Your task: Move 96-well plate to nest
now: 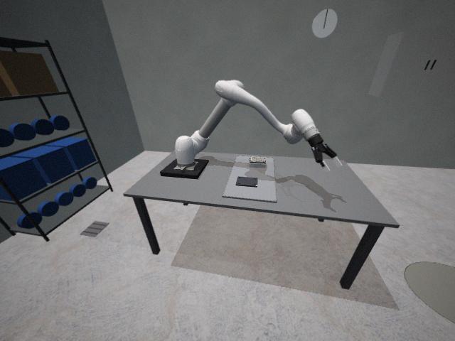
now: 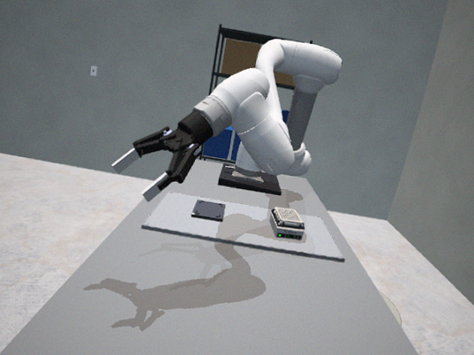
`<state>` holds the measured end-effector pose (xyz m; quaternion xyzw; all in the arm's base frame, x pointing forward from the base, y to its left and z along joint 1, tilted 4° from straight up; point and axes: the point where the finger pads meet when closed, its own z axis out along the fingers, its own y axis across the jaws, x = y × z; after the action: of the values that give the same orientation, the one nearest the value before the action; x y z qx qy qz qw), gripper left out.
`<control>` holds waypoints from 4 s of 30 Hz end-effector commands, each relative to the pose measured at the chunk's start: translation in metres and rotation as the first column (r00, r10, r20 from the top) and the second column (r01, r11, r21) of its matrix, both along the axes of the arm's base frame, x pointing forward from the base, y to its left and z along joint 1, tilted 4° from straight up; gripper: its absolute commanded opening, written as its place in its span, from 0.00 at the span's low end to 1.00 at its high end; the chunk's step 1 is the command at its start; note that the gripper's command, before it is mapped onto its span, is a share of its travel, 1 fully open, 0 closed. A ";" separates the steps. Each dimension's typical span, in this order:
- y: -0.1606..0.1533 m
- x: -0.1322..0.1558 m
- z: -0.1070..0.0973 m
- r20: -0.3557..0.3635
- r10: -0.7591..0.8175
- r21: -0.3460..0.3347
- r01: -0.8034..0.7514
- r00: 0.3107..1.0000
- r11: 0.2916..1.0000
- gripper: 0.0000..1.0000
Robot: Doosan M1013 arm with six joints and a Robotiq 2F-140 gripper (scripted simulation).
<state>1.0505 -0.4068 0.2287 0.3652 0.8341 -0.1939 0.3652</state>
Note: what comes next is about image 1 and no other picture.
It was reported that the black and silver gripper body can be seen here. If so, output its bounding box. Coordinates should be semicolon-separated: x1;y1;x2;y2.
308;134;325;153

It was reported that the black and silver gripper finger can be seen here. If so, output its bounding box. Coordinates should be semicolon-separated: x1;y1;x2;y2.
311;146;330;173
323;144;342;167

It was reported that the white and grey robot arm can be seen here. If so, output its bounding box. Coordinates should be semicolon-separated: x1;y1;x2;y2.
174;80;320;172

